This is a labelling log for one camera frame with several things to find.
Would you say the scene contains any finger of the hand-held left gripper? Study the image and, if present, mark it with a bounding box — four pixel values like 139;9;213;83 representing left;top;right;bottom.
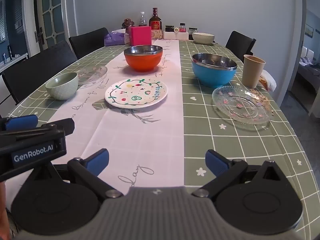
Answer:
37;118;75;137
0;114;38;131

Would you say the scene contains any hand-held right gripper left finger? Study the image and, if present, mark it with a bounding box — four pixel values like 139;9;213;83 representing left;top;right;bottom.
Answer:
35;148;123;200

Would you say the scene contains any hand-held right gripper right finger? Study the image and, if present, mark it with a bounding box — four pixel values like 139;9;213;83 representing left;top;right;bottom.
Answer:
192;149;287;200

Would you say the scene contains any pale green ceramic bowl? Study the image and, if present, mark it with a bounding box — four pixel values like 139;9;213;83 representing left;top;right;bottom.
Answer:
45;72;79;101
192;32;215;45

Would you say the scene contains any clear patterned glass plate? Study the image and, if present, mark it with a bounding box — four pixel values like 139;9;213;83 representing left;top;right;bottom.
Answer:
212;85;272;125
75;65;108;85

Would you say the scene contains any white fruit-painted plate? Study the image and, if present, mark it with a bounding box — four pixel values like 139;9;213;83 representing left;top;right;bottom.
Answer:
104;78;168;109

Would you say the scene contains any blue steel bowl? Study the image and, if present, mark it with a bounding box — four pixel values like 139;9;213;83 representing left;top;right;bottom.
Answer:
191;53;237;87

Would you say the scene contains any orange steel bowl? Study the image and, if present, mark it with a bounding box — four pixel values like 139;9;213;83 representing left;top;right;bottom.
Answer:
124;45;163;72

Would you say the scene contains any person's left forearm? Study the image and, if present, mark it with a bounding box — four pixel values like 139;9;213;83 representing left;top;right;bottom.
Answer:
0;181;8;240

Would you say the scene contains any green checked tablecloth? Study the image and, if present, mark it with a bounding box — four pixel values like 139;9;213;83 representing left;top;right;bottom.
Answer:
5;39;318;233

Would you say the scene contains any black chair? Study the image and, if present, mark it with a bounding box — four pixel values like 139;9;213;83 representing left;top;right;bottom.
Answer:
69;27;110;60
2;40;78;105
225;31;257;63

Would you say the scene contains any white counter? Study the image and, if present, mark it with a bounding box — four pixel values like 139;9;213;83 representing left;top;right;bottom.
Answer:
0;52;28;73

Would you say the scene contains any pile of wooden chips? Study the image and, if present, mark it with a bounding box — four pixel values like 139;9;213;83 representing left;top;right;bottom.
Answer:
246;86;274;117

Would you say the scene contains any beige paper cup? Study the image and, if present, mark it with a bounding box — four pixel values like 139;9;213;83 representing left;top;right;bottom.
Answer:
242;54;266;88

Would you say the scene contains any white plastic bag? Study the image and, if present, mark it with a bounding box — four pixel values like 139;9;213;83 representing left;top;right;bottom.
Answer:
260;69;277;92

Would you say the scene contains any purple tissue pack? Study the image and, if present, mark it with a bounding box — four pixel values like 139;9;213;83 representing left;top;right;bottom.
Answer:
104;29;130;47

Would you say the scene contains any glass-panel door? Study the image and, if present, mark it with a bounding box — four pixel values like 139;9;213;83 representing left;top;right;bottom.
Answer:
34;0;75;52

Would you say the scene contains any pink box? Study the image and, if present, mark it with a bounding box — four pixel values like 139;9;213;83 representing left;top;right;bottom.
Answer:
128;26;152;46

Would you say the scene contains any grey sofa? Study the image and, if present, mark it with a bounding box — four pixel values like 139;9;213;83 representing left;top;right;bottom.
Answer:
296;57;320;117

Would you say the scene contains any white box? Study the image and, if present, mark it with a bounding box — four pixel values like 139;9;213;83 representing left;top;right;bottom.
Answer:
164;31;189;40

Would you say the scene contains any dark liquor bottle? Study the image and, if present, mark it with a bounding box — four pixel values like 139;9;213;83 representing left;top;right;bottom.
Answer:
149;7;163;30

